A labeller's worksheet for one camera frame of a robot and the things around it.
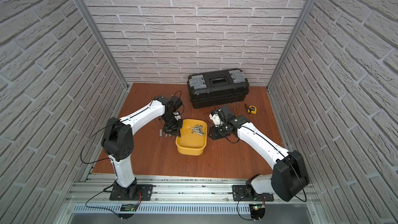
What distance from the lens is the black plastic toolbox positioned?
97 centimetres

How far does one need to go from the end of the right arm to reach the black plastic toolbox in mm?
278

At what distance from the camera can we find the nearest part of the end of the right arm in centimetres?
58
